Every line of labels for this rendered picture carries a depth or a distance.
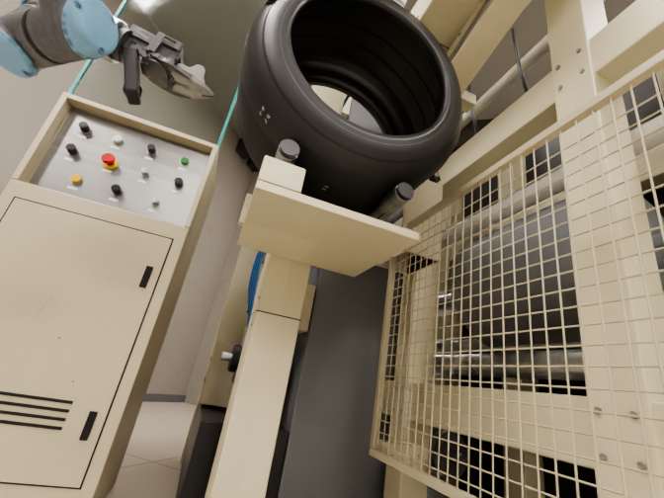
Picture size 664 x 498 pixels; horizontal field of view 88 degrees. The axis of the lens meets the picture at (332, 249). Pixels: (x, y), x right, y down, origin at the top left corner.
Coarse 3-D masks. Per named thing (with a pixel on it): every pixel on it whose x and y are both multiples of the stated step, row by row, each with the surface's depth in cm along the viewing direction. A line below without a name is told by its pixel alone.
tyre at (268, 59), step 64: (320, 0) 84; (384, 0) 91; (256, 64) 74; (320, 64) 113; (384, 64) 112; (448, 64) 92; (256, 128) 81; (320, 128) 71; (384, 128) 117; (448, 128) 84; (320, 192) 84; (384, 192) 83
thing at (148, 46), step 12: (132, 24) 75; (120, 36) 71; (132, 36) 74; (144, 36) 75; (156, 36) 74; (120, 48) 73; (144, 48) 75; (156, 48) 73; (168, 48) 76; (180, 48) 76; (120, 60) 74; (144, 60) 73; (180, 60) 78; (144, 72) 76; (156, 72) 75; (168, 72) 74; (156, 84) 78
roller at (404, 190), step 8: (400, 184) 79; (408, 184) 80; (392, 192) 80; (400, 192) 78; (408, 192) 79; (384, 200) 83; (392, 200) 80; (400, 200) 79; (408, 200) 79; (376, 208) 87; (384, 208) 84; (392, 208) 83; (376, 216) 88; (384, 216) 87
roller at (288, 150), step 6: (282, 144) 71; (288, 144) 71; (294, 144) 72; (282, 150) 71; (288, 150) 71; (294, 150) 71; (276, 156) 73; (282, 156) 71; (288, 156) 71; (294, 156) 71; (288, 162) 73; (294, 162) 75
